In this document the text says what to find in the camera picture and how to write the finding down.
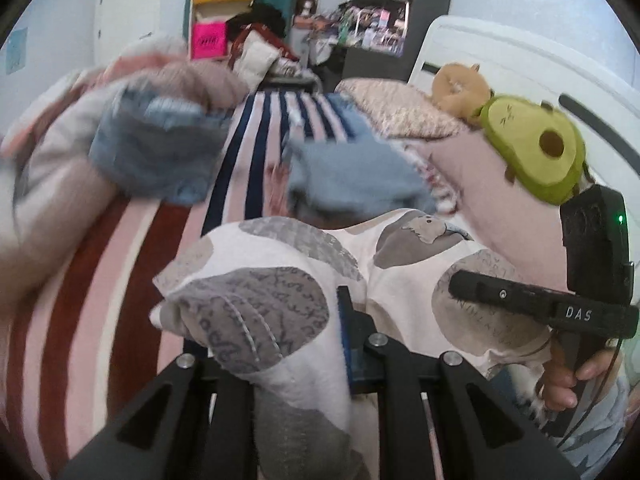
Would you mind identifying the dark red clothes pile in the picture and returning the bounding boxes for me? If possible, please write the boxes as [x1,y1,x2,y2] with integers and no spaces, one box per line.
[227,2,301,68]

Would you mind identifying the yellow box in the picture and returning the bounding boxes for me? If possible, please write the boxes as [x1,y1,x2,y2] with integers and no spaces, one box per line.
[192,0,257,26]

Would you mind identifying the dark shelf unit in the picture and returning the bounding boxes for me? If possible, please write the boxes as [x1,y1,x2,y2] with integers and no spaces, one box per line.
[312,0,456,83]

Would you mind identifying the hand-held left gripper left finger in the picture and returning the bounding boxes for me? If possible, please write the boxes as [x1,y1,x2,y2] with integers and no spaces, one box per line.
[57,352,258,480]

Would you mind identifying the striped printed blanket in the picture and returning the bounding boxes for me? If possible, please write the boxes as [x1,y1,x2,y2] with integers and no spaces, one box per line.
[0,90,381,480]

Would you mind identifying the pile of clothes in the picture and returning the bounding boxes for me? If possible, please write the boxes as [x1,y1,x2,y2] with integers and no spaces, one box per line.
[0,35,251,313]

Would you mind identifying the person's right hand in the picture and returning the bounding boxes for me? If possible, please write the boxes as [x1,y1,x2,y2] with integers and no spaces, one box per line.
[542,347,626,411]

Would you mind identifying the floral pillow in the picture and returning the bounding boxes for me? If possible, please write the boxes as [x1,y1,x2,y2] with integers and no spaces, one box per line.
[335,77,466,140]

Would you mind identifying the person's light blue clothing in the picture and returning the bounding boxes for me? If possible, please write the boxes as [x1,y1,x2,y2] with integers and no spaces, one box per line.
[550,375,632,467]

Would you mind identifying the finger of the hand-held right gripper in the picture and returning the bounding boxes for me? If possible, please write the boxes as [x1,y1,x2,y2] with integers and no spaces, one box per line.
[448,270,556,320]

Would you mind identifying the white bed headboard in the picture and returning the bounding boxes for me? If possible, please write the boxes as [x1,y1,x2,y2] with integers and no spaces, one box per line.
[407,15,640,261]

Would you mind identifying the brown plush toy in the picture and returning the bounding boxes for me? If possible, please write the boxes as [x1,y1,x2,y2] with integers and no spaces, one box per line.
[431,62,493,126]

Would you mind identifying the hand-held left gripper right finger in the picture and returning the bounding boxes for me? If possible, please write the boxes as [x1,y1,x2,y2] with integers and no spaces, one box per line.
[336,285,581,480]

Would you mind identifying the pink quilted bedspread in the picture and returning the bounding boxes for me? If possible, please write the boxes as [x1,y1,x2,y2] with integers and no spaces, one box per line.
[430,125,571,291]

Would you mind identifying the blue wall poster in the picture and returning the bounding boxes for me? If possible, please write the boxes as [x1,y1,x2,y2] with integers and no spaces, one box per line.
[5,27,28,76]

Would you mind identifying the green avocado plush toy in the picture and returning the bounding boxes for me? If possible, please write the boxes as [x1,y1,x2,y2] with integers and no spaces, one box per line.
[480,94,587,206]

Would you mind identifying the bright pink box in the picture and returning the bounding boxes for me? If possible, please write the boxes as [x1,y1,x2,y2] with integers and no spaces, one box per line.
[190,22,228,61]

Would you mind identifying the blue frayed denim cloth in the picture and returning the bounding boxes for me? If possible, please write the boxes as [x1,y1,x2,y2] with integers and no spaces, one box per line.
[89,85,232,207]

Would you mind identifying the white grey spotted pants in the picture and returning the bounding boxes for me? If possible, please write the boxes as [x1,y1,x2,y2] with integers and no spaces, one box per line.
[150,207,556,480]

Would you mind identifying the white door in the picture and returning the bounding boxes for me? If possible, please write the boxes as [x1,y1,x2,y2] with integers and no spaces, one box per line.
[92,0,166,68]

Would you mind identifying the plain blue folded cloth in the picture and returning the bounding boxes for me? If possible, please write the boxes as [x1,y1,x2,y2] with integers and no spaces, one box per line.
[284,135,437,217]

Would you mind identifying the white cushion pile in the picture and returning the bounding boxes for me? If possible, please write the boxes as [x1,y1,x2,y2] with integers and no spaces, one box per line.
[235,37,278,83]

